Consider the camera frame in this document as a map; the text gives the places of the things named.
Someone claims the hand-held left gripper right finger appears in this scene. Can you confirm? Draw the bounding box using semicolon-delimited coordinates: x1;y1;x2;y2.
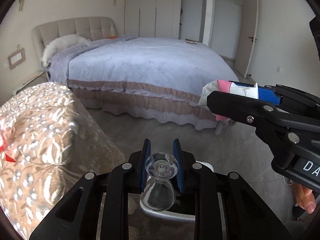
172;138;293;240

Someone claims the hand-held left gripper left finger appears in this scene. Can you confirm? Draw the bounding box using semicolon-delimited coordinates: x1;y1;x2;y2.
29;139;152;240

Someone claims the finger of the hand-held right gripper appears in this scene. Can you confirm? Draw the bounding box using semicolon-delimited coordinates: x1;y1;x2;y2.
206;91;300;167
231;81;320;113

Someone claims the clear suction cup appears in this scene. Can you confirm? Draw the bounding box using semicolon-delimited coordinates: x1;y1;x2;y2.
140;152;179;212

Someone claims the pink and white wrapper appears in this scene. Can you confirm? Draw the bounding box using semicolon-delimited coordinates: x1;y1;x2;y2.
197;79;259;126

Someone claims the white trash bin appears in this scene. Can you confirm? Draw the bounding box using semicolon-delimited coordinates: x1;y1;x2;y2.
128;161;215;240

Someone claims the person's right hand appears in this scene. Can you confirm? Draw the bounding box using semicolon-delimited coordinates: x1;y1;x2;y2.
294;182;317;215

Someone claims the beige open door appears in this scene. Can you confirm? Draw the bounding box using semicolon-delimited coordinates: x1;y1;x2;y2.
234;0;259;78

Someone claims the beige embroidered tablecloth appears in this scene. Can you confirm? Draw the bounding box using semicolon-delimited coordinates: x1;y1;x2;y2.
0;82;125;236

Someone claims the lavender blanket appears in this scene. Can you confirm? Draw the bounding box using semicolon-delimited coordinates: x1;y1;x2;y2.
47;34;239;131

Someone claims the white wardrobe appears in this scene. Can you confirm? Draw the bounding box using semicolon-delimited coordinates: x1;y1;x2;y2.
124;0;183;40

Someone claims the red object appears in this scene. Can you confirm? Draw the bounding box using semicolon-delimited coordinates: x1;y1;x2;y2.
0;129;16;163

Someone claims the white nightstand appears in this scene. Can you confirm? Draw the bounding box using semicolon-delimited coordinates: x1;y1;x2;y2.
12;71;50;96

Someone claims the white pillow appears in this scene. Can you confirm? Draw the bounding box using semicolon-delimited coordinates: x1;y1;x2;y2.
41;34;92;67

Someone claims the beige upholstered bed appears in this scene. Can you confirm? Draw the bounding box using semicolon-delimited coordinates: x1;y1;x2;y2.
31;17;239;135

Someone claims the framed wall switch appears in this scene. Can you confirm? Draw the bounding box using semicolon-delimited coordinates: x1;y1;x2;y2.
6;44;27;70

